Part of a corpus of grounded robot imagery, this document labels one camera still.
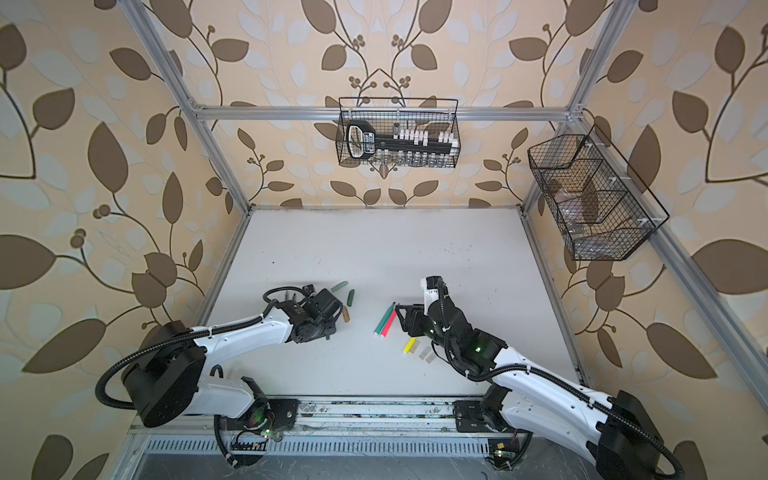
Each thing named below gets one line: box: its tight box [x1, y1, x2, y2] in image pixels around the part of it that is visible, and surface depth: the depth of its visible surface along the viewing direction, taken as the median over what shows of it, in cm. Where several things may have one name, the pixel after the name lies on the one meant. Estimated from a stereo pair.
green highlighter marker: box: [373, 301, 396, 335], surface depth 93 cm
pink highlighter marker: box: [381, 309, 397, 337], surface depth 92 cm
